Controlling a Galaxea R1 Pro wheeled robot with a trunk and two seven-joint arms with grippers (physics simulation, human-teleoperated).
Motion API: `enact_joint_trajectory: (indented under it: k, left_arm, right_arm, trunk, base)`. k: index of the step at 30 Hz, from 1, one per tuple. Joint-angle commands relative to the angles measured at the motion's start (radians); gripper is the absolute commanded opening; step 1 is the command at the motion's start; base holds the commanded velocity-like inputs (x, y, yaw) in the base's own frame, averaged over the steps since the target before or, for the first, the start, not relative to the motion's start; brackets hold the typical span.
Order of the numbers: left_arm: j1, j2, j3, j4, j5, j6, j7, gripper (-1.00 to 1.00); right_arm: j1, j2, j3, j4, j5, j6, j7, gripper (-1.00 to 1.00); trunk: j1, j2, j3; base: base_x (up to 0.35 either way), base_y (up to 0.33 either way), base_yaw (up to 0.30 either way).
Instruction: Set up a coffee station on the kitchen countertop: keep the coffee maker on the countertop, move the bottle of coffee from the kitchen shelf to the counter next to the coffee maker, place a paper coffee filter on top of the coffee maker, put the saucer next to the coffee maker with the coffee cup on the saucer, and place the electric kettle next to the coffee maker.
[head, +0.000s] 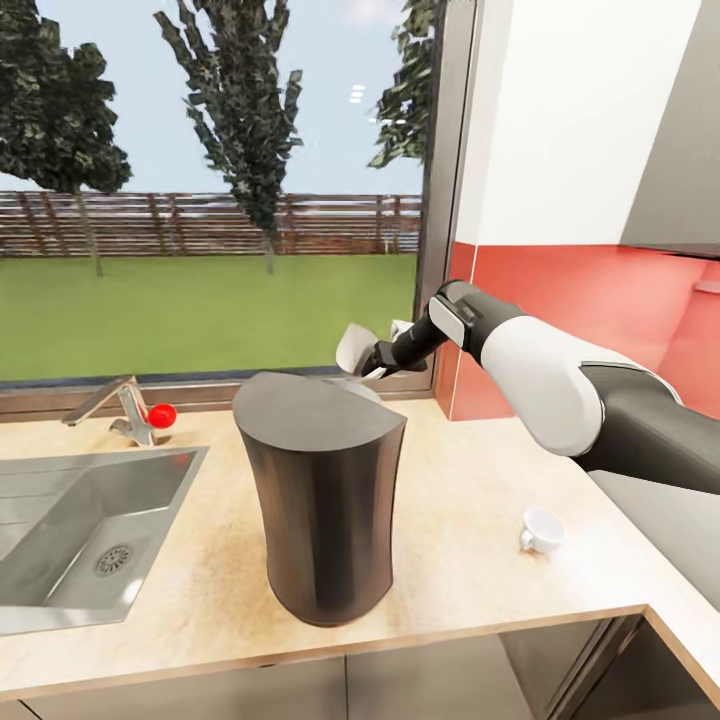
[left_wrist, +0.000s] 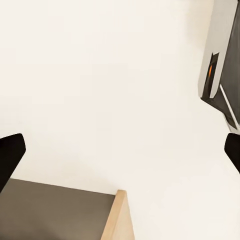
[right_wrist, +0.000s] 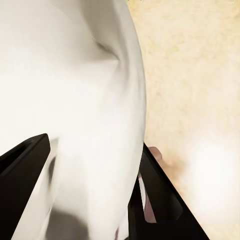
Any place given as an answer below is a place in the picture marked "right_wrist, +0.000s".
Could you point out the countertop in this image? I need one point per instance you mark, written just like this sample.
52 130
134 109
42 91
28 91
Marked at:
191 58

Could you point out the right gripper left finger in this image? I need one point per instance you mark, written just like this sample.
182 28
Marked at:
20 169

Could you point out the coffee maker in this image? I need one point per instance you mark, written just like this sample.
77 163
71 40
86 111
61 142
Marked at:
122 233

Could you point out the paper coffee filter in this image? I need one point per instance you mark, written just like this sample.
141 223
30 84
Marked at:
74 69

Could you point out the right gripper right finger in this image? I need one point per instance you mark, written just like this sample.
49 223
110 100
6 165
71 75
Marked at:
174 219

